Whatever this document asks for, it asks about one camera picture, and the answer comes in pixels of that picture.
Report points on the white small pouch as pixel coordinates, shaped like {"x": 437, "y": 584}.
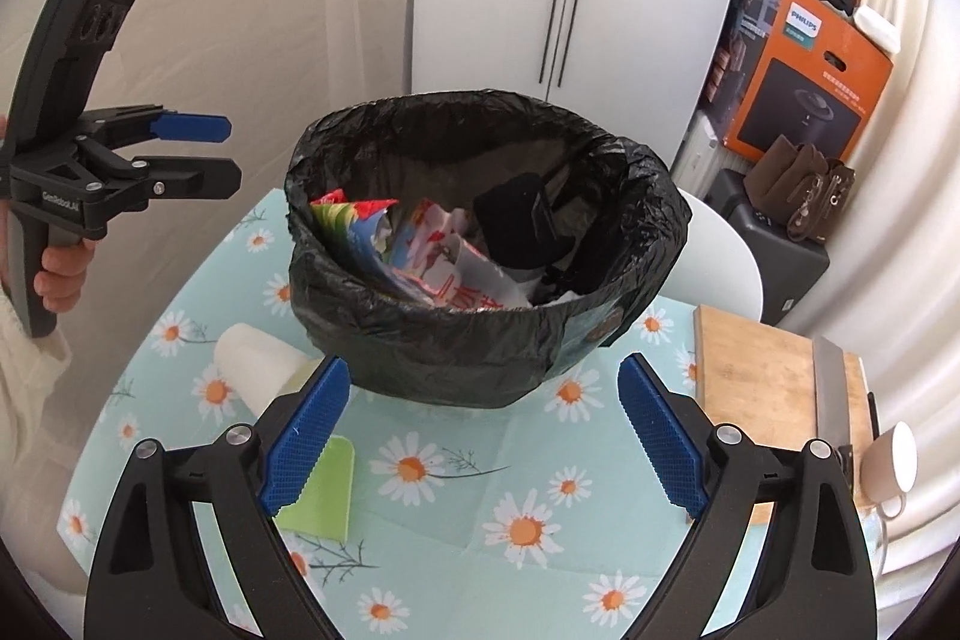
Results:
{"x": 878, "y": 29}

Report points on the black round lid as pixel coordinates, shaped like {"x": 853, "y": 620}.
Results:
{"x": 517, "y": 224}

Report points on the black storage box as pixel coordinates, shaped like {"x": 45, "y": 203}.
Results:
{"x": 788, "y": 270}

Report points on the green plastic container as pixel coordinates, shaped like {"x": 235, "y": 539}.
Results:
{"x": 323, "y": 508}

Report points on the brown leather handbag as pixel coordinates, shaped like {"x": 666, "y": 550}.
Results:
{"x": 800, "y": 189}

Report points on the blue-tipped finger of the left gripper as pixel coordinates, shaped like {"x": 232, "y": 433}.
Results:
{"x": 127, "y": 126}

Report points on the bamboo cutting board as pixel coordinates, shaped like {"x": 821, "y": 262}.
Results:
{"x": 755, "y": 376}

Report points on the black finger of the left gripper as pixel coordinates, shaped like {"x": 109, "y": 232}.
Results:
{"x": 178, "y": 178}

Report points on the daisy print blue tablecloth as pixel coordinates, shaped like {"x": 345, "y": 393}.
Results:
{"x": 540, "y": 520}

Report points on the steel cleaver black handle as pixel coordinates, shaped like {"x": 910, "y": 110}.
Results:
{"x": 832, "y": 405}

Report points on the right gripper black blue-padded right finger own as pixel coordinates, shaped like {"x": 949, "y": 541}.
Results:
{"x": 813, "y": 578}

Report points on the trash bin with black bag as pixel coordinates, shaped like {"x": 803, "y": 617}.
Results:
{"x": 611, "y": 196}

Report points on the right gripper black blue-padded left finger own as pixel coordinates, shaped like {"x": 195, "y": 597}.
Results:
{"x": 150, "y": 577}

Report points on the white paper cup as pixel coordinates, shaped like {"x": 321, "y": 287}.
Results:
{"x": 260, "y": 367}

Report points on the beige ceramic mug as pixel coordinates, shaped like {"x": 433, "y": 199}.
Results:
{"x": 889, "y": 469}

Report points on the beige curtain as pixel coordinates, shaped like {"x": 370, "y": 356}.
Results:
{"x": 271, "y": 67}

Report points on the clear printed plastic cup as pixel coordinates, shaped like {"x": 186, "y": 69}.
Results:
{"x": 430, "y": 251}

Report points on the orange Philips appliance box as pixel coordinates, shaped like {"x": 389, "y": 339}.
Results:
{"x": 794, "y": 69}

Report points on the red snack packet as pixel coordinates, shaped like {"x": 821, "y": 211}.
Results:
{"x": 357, "y": 234}

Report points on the person's left hand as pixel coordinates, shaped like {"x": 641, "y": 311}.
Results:
{"x": 63, "y": 271}

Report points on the white chair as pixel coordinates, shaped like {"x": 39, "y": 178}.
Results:
{"x": 716, "y": 267}

